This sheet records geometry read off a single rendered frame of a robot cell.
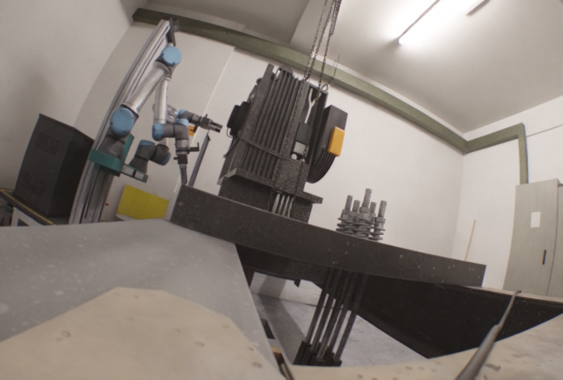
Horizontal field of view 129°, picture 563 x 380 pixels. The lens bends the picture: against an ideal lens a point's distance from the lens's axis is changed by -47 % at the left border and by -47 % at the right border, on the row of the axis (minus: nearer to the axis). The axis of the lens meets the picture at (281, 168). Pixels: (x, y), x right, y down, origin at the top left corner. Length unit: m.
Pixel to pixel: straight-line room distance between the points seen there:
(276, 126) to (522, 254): 2.91
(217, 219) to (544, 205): 3.16
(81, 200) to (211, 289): 1.42
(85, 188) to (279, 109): 1.22
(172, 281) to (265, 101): 1.33
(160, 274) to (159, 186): 2.37
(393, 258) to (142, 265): 0.52
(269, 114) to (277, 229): 1.04
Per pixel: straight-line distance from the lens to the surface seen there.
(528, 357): 0.19
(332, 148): 1.41
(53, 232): 0.17
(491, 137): 4.09
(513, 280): 3.26
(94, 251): 0.16
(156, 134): 1.27
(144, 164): 1.82
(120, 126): 1.22
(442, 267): 0.72
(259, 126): 1.40
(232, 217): 0.45
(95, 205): 1.80
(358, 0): 2.66
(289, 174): 1.38
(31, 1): 2.39
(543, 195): 3.28
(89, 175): 1.54
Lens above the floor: 0.71
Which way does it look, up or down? 13 degrees up
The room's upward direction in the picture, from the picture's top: 16 degrees clockwise
